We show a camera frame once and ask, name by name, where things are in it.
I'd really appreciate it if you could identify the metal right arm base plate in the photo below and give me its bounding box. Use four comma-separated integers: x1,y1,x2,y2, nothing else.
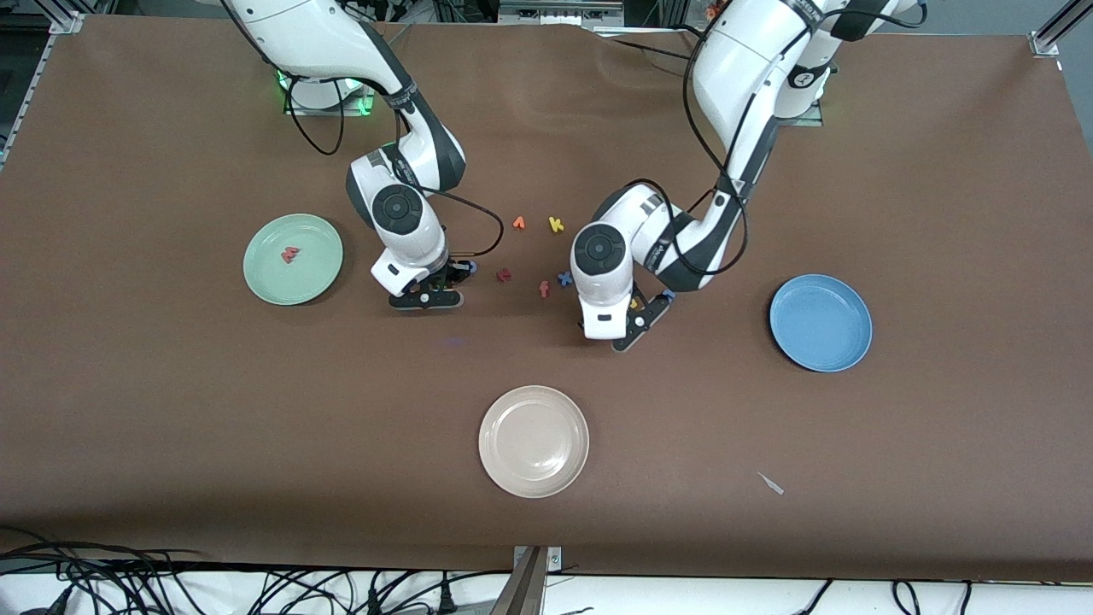
282,73,378,118

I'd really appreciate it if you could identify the metal camera pole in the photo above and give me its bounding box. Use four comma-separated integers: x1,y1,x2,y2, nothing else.
488,547,549,615

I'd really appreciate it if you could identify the metal rack unit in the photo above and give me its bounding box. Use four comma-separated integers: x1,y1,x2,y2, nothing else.
498,0,626,26

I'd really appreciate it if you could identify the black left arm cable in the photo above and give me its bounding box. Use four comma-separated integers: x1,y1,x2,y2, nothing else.
589,0,751,278

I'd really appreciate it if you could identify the aluminium frame profile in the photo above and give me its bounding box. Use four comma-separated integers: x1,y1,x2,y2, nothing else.
0,0,88,163

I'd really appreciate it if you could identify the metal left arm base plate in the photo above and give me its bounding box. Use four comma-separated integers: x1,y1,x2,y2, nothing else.
777,96,825,129

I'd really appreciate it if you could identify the black cable across table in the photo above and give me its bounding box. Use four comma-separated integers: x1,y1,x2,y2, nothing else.
598,32,705,62

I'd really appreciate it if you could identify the aluminium corner bracket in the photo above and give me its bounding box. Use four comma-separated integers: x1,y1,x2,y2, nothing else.
1029,0,1093,59

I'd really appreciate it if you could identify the beige plate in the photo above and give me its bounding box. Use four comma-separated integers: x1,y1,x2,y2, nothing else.
478,385,590,499

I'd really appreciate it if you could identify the blue plate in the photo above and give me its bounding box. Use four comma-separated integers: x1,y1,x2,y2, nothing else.
769,273,874,373

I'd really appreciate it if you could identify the green plate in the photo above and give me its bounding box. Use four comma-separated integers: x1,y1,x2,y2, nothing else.
243,214,344,307

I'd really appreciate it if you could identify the brown paper table cover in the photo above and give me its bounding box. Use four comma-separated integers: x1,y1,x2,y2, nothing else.
0,13,1093,583

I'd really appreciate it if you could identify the black tangled floor cable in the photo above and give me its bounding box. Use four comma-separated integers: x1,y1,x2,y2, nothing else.
0,525,206,615

